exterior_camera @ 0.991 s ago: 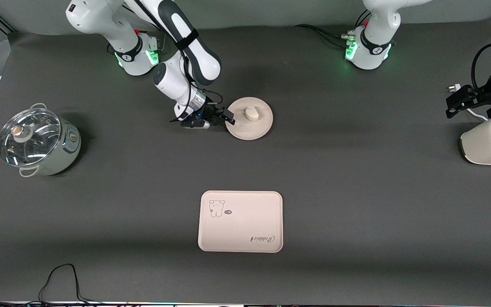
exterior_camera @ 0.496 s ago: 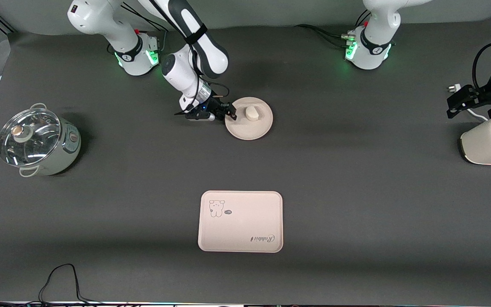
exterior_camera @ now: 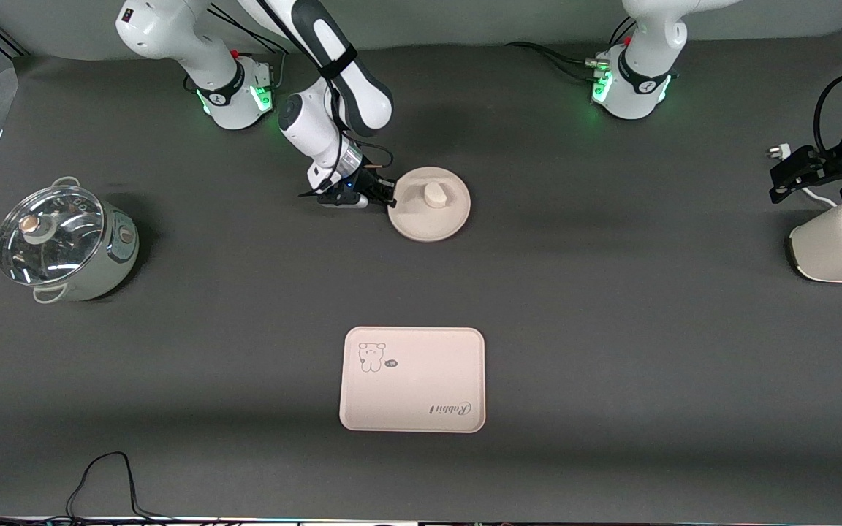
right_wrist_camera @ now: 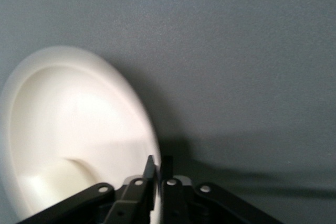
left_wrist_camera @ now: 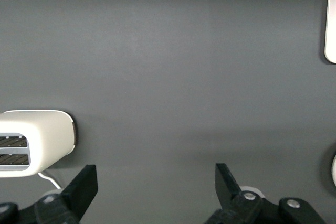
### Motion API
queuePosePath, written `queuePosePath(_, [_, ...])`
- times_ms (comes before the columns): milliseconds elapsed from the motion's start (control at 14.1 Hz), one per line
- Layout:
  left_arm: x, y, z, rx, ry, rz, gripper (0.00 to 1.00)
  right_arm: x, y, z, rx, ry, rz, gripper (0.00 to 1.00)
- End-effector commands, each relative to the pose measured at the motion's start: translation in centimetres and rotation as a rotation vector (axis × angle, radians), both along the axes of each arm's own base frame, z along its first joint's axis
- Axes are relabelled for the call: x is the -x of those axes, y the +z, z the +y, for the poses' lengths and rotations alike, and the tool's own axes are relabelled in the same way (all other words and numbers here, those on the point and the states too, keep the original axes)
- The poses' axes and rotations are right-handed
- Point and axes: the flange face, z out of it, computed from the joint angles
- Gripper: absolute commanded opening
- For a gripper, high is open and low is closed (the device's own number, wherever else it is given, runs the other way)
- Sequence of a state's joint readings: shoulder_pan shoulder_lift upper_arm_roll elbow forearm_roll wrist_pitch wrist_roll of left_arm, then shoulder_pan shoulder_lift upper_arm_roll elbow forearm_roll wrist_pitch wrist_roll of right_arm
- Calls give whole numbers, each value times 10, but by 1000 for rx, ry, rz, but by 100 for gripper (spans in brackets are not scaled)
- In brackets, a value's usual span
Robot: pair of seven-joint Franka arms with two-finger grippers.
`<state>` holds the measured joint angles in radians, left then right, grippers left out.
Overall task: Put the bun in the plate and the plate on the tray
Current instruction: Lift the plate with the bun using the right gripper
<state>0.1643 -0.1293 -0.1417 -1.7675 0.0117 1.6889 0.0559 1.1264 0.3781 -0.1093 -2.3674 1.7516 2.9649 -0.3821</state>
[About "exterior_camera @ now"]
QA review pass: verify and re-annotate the white toaster power cord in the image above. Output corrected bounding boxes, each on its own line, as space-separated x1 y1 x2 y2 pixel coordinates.
767 143 840 210

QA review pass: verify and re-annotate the pale green electric pot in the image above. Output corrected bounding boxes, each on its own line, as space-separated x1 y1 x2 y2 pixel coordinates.
0 176 141 305

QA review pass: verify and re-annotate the glass pot lid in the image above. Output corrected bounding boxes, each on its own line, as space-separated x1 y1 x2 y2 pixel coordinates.
0 185 106 288

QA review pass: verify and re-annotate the round beige plate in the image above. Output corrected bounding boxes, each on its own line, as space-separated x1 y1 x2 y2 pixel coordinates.
388 167 472 243

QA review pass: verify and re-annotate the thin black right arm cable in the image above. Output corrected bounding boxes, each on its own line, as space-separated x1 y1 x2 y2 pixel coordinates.
297 44 395 198

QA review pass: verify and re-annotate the white toaster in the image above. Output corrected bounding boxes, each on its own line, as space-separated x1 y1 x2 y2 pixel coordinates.
786 200 842 284

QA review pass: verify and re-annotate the beige rabbit print tray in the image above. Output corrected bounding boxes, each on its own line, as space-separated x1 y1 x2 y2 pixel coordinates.
339 327 487 434

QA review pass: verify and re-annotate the black base cables bundle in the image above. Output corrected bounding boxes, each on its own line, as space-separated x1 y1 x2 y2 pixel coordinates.
504 15 637 83
208 3 292 92

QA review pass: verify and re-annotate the long black table cable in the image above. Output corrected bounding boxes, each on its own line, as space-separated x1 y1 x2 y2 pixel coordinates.
65 451 175 524

